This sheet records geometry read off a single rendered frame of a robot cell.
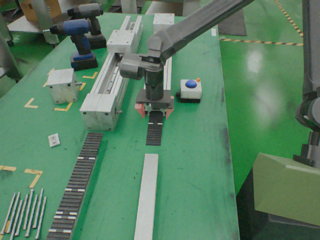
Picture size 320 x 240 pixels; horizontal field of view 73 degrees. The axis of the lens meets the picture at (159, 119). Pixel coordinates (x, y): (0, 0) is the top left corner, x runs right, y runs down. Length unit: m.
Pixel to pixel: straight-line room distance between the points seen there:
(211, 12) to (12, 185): 0.73
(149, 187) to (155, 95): 0.26
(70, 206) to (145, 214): 0.19
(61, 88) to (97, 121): 0.22
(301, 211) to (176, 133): 0.40
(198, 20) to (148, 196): 0.48
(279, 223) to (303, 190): 0.14
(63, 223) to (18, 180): 0.23
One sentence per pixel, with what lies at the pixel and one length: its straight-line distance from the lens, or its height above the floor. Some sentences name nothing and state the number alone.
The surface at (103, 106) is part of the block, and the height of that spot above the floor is 0.87.
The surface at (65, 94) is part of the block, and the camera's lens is 0.92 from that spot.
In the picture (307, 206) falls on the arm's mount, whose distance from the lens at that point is 0.62.
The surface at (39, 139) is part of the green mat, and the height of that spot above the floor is 0.78.
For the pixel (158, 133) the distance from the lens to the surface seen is 0.75.
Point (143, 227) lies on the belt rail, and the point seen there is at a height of 0.81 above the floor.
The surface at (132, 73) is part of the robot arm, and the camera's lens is 0.63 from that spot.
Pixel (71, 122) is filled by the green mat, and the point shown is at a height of 0.78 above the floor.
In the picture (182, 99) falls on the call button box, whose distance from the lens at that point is 0.86.
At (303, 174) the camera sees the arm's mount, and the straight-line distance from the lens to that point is 0.52.
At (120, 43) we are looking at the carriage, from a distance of 1.04.
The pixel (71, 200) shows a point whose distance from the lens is 0.62.
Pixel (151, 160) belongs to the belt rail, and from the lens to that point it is 0.64.
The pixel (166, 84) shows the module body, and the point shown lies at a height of 0.86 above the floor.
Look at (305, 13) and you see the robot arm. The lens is 0.70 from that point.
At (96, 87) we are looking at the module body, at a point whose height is 0.86.
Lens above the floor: 1.34
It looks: 44 degrees down
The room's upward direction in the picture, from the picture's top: straight up
